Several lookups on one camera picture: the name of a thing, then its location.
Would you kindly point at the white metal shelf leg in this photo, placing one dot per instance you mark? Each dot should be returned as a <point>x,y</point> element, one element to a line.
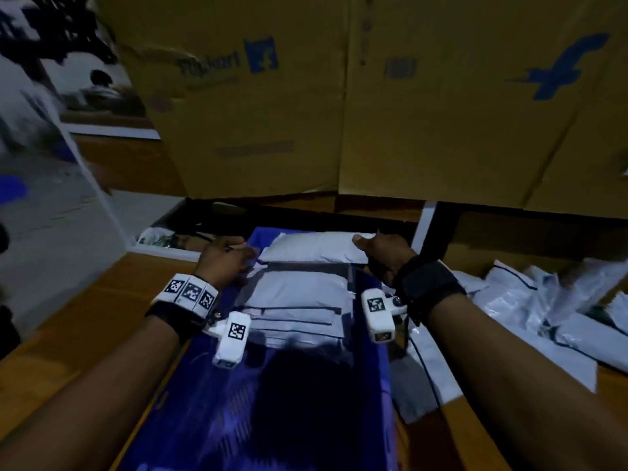
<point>424,228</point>

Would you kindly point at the right marker wristband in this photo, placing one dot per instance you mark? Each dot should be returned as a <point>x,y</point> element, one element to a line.
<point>428,286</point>

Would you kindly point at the person's right forearm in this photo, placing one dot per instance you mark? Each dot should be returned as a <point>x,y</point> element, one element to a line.
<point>530,387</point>

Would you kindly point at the left marker wristband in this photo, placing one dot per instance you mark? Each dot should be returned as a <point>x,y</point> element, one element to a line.
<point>186,296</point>

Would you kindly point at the white metal rack frame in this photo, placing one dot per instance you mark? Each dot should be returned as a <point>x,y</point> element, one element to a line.
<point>88,181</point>

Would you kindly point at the grey mailer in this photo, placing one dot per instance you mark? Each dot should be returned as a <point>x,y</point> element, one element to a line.
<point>314,248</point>

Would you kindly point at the marker wristband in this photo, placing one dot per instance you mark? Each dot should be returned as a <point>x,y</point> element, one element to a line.
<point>428,286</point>
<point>186,296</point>

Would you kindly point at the wooden table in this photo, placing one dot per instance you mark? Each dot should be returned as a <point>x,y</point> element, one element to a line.
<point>59,338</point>

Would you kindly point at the packed white bags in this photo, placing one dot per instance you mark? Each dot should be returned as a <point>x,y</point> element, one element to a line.
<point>294,301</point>

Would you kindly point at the blue plastic crate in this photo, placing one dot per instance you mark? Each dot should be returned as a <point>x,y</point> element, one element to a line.
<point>294,417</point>

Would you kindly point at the person's left hand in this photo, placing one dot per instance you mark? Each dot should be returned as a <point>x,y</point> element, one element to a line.
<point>224,263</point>

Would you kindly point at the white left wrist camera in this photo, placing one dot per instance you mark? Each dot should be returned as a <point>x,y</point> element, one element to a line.
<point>233,340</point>

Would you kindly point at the person's left forearm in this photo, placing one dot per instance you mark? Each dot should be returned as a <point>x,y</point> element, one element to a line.
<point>88,397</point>

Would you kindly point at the person's right hand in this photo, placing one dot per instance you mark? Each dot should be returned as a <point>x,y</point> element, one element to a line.
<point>388,253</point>

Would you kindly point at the pile of grey mailer bags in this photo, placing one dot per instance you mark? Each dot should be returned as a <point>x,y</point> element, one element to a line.
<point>559,309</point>

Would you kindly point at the black metal bracket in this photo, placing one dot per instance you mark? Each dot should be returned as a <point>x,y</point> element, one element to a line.
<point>59,29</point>

